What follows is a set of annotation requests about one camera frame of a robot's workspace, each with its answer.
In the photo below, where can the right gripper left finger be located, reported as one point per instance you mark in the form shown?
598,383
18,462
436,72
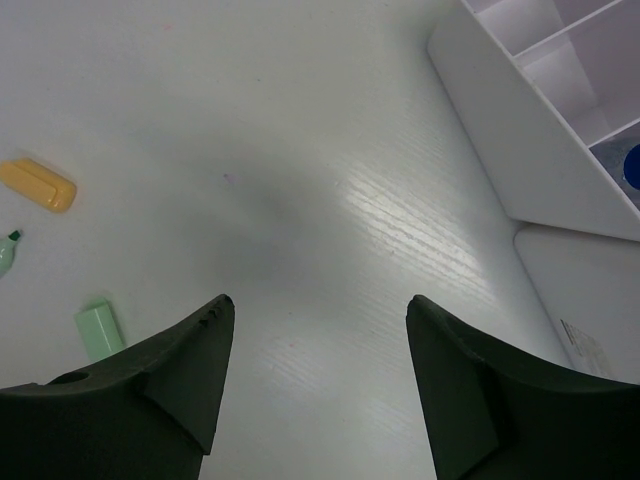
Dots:
147,412

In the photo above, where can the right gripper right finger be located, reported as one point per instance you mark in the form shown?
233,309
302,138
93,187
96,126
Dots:
494,411

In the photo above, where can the green highlighter cap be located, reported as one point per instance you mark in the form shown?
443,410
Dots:
99,330

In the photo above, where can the white three-slot organizer right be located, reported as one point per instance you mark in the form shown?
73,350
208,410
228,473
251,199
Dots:
589,287

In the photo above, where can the white three-slot organizer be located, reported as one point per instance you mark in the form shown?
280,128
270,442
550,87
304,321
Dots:
589,287
537,86

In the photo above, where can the blue item in organizer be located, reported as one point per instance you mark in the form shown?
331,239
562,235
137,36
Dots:
631,167

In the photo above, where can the white three-slot organizer left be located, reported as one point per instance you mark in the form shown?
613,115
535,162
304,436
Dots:
537,86

